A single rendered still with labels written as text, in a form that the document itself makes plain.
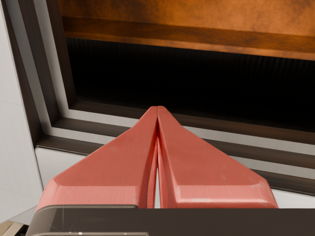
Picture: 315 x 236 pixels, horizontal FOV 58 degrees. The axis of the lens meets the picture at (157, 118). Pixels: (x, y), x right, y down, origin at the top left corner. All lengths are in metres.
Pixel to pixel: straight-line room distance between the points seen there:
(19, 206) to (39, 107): 0.09
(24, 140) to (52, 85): 0.04
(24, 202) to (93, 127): 0.09
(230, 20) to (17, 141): 0.21
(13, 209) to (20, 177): 0.04
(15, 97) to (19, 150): 0.04
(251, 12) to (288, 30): 0.04
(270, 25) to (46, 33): 0.20
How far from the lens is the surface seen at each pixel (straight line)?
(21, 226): 0.70
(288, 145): 0.17
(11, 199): 0.24
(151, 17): 0.30
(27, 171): 0.21
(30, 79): 0.17
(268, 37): 0.28
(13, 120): 0.18
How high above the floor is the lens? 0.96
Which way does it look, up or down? 52 degrees down
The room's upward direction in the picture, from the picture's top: 158 degrees counter-clockwise
